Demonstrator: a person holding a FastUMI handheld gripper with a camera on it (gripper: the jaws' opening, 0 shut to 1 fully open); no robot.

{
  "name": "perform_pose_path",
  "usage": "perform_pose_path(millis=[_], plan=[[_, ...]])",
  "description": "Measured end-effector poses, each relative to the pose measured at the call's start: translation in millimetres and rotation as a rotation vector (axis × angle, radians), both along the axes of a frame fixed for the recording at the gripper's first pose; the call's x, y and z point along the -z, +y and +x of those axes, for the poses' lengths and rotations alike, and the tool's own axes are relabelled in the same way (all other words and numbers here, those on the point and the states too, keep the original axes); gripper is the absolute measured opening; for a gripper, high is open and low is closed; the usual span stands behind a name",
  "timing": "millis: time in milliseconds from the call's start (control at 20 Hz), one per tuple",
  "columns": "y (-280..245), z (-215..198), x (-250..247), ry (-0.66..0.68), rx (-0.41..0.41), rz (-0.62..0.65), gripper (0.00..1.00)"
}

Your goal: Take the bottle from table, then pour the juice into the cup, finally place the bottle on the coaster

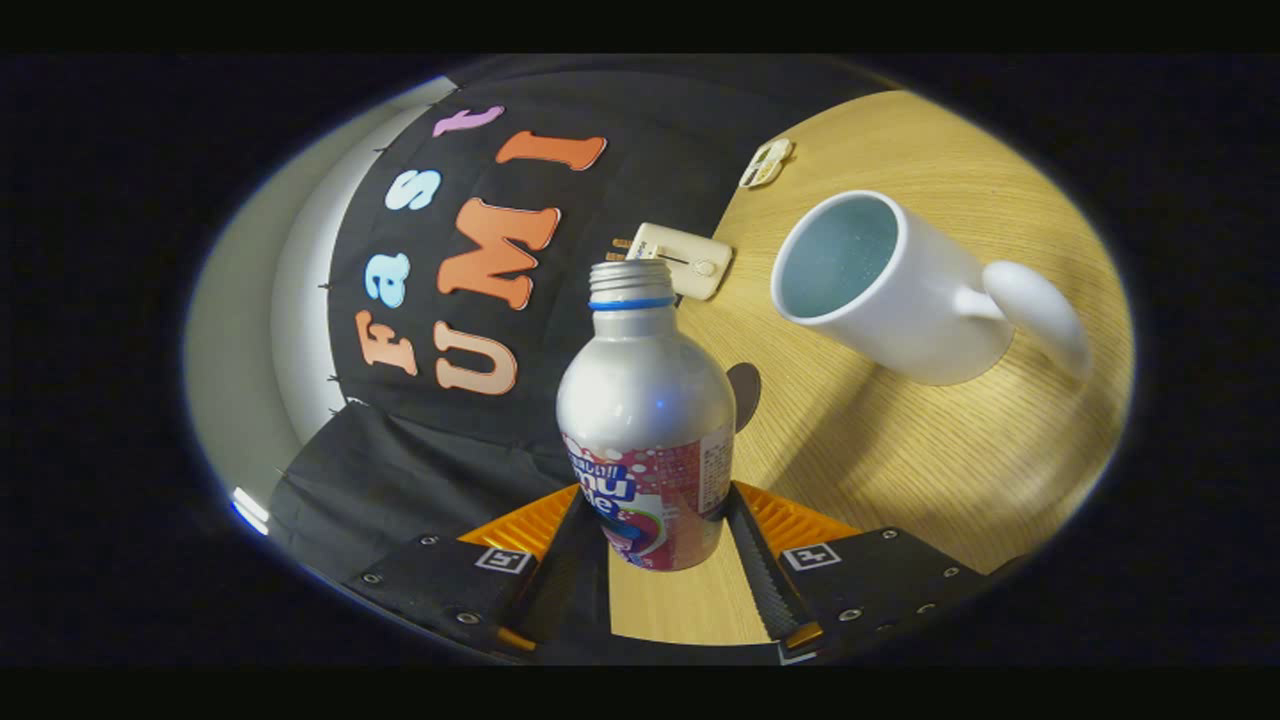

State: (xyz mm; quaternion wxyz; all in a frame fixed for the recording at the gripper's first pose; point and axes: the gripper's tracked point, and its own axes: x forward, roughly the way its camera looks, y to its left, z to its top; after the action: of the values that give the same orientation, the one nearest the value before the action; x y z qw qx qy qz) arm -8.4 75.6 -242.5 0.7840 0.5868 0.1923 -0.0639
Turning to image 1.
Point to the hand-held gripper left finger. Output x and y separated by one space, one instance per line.
450 585

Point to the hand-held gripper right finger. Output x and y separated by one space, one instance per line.
870 580

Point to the silver juice bottle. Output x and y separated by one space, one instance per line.
645 400

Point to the white cup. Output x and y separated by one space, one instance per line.
900 300

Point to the wooden table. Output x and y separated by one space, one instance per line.
900 470

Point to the ceiling light strip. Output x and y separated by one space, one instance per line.
250 510

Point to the white toaster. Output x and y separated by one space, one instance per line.
690 262

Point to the white divided condiment tray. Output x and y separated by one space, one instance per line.
766 163

